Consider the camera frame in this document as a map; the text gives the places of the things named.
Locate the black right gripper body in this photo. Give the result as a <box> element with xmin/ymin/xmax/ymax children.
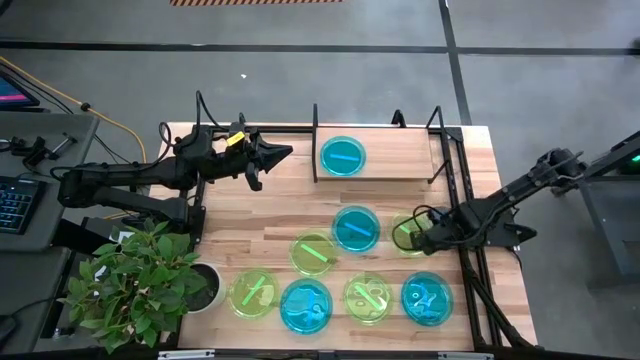
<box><xmin>429</xmin><ymin>202</ymin><xmax>484</xmax><ymax>249</ymax></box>

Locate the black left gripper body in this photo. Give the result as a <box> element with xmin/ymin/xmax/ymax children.
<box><xmin>212</xmin><ymin>113</ymin><xmax>266</xmax><ymax>192</ymax></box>

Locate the green transparent plastic plate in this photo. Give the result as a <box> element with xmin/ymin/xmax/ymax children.
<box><xmin>390</xmin><ymin>212</ymin><xmax>434</xmax><ymax>257</ymax></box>
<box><xmin>342</xmin><ymin>272</ymin><xmax>395</xmax><ymax>325</ymax></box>
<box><xmin>288</xmin><ymin>229</ymin><xmax>339</xmax><ymax>278</ymax></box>
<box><xmin>227</xmin><ymin>268</ymin><xmax>280</xmax><ymax>320</ymax></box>

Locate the blue transparent plastic plate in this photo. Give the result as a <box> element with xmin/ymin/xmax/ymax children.
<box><xmin>279</xmin><ymin>278</ymin><xmax>334</xmax><ymax>335</ymax></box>
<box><xmin>331</xmin><ymin>205</ymin><xmax>382</xmax><ymax>253</ymax></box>
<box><xmin>400</xmin><ymin>271</ymin><xmax>455</xmax><ymax>328</ymax></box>
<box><xmin>319</xmin><ymin>135</ymin><xmax>368</xmax><ymax>178</ymax></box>

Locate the light wooden board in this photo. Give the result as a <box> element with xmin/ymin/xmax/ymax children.
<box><xmin>311</xmin><ymin>103</ymin><xmax>454</xmax><ymax>185</ymax></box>

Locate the gray equipment cart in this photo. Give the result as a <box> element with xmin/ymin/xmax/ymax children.
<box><xmin>579</xmin><ymin>128</ymin><xmax>640</xmax><ymax>281</ymax></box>

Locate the green leafy plant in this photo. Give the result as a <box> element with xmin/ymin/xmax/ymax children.
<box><xmin>57</xmin><ymin>217</ymin><xmax>209</xmax><ymax>355</ymax></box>

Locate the gray side desk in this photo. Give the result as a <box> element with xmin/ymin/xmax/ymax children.
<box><xmin>0</xmin><ymin>110</ymin><xmax>101</xmax><ymax>254</ymax></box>

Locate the black desk clamp tool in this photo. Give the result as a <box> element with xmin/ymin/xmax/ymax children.
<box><xmin>0</xmin><ymin>132</ymin><xmax>79</xmax><ymax>169</ymax></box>

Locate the black backlit keyboard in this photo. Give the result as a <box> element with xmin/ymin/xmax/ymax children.
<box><xmin>0</xmin><ymin>174</ymin><xmax>47</xmax><ymax>236</ymax></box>

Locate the computer monitor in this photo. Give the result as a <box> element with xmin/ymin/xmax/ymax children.
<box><xmin>0</xmin><ymin>69</ymin><xmax>42</xmax><ymax>110</ymax></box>

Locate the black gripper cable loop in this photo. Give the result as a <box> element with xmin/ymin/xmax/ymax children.
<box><xmin>391</xmin><ymin>203</ymin><xmax>441</xmax><ymax>253</ymax></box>

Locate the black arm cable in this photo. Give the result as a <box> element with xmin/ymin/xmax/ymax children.
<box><xmin>157</xmin><ymin>121</ymin><xmax>175</xmax><ymax>162</ymax></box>
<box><xmin>193</xmin><ymin>89</ymin><xmax>226</xmax><ymax>132</ymax></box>

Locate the black aluminium rig frame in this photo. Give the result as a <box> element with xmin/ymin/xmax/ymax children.
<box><xmin>149</xmin><ymin>114</ymin><xmax>541</xmax><ymax>360</ymax></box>

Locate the silver metal bracket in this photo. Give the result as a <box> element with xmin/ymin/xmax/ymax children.
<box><xmin>438</xmin><ymin>351</ymin><xmax>494</xmax><ymax>360</ymax></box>
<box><xmin>158</xmin><ymin>349</ymin><xmax>216</xmax><ymax>360</ymax></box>

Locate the yellow cable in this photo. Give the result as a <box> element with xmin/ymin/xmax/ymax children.
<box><xmin>0</xmin><ymin>54</ymin><xmax>147</xmax><ymax>164</ymax></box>

